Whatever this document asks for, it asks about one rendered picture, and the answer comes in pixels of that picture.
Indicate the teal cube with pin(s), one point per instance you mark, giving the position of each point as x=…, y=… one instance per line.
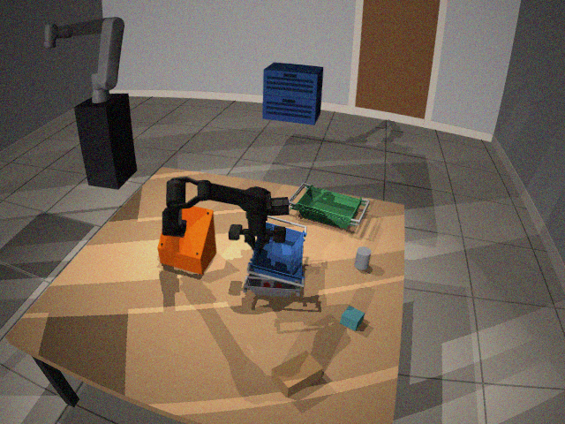
x=352, y=318

